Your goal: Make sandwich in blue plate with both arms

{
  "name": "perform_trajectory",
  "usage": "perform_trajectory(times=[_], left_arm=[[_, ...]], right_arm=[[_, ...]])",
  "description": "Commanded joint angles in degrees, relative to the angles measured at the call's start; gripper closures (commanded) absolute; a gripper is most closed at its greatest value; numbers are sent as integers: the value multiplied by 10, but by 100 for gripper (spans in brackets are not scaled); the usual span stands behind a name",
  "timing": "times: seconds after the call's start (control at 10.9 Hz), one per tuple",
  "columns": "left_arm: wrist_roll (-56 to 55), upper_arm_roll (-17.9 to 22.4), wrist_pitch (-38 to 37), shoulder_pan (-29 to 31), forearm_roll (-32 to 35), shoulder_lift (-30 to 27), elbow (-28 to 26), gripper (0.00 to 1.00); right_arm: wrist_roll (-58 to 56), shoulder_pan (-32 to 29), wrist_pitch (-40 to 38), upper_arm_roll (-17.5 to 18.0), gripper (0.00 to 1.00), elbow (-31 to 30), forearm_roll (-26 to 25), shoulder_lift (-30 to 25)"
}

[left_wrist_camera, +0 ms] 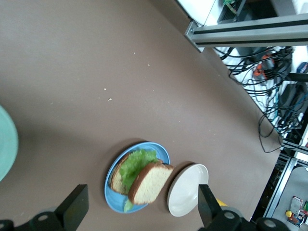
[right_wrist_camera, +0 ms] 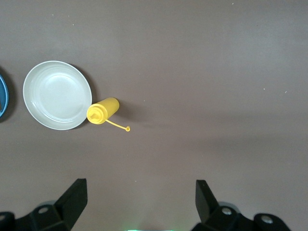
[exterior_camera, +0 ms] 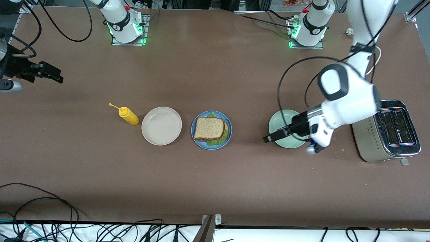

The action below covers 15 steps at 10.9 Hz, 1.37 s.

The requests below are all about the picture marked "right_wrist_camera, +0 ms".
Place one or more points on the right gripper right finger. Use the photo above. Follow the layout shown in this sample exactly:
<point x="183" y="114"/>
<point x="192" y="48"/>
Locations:
<point x="216" y="216"/>

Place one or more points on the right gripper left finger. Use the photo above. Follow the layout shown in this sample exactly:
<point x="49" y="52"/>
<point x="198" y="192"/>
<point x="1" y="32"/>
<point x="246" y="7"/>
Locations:
<point x="65" y="211"/>

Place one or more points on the yellow mustard squeeze bottle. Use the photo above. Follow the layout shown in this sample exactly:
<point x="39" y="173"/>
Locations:
<point x="106" y="109"/>

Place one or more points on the blue round plate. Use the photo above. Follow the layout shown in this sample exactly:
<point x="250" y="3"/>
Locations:
<point x="4" y="96"/>

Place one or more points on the beige round plate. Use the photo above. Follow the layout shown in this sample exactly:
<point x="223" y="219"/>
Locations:
<point x="56" y="95"/>

